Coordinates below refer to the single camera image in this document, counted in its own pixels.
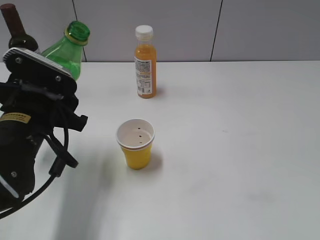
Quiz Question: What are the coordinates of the green sprite bottle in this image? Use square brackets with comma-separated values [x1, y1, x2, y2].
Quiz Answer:
[41, 21, 90, 80]

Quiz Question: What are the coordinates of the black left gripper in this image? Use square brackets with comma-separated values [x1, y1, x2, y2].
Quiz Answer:
[0, 92, 88, 212]

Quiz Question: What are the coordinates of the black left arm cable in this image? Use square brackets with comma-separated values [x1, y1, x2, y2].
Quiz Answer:
[0, 99, 79, 221]

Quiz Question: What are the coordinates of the dark red wine bottle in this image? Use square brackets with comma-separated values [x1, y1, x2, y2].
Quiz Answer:
[0, 3, 40, 54]

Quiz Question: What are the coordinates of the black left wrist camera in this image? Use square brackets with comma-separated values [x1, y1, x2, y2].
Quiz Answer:
[2, 47, 77, 98]

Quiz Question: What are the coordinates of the yellow paper cup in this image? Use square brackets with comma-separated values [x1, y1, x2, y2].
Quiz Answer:
[116, 118, 156, 170]

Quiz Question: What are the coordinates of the orange juice bottle white cap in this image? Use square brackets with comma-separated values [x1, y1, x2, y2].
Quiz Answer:
[134, 25, 157, 99]

